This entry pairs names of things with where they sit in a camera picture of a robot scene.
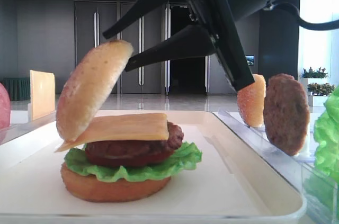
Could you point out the stacked red tomato slice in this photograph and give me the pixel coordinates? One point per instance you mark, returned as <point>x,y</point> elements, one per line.
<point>138,161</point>

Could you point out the clear patty holder rail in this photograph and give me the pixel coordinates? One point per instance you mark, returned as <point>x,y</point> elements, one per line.
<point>306,153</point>

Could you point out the stacked green lettuce leaf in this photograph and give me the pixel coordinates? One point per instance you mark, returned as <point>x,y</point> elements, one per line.
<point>184,158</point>

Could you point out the upright red tomato slice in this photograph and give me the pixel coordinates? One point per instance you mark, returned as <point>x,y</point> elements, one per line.
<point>5,110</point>

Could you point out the bottom bun on tray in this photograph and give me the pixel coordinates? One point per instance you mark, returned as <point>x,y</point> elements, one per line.
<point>89,188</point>

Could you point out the clear right long rail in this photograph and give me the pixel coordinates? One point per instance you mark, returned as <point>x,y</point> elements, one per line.
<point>293,171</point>

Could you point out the potted plants in planter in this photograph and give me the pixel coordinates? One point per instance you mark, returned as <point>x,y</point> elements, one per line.
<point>317,86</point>

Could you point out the upright green lettuce leaf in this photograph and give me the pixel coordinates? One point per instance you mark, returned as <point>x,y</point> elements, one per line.
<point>323,181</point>

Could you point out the clear left long rail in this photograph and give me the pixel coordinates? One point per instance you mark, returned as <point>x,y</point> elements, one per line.
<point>21,125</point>

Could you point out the wall display screen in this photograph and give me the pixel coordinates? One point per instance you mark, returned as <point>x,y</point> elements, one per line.
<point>250,60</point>

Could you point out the cream rectangular tray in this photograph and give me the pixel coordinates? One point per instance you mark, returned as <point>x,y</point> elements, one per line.
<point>232,184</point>

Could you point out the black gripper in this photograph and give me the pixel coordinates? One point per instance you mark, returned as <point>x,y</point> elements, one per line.
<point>218,34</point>

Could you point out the clear long rail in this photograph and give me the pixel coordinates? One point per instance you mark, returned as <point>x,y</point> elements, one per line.
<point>21,125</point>
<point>293,171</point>

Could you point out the stacked yellow cheese slice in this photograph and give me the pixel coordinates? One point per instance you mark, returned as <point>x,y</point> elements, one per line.
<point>139,127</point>

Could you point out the green draped table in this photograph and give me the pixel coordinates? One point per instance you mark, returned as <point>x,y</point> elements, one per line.
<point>18,88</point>

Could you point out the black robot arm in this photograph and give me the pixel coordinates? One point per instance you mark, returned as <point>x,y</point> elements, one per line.
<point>242,8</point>

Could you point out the stacked brown meat patty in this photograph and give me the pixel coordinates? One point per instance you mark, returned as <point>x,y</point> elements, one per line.
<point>134,148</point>

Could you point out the upright bun left one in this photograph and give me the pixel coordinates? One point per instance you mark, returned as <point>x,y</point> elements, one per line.
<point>250,102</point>

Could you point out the upright brown meat patty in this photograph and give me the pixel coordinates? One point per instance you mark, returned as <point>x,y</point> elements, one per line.
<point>286,113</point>

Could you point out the bread slice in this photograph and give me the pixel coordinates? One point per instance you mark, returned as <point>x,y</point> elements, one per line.
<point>88,87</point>

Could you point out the upright yellow cheese slice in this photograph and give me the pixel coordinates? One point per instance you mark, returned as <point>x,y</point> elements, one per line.
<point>42,94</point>

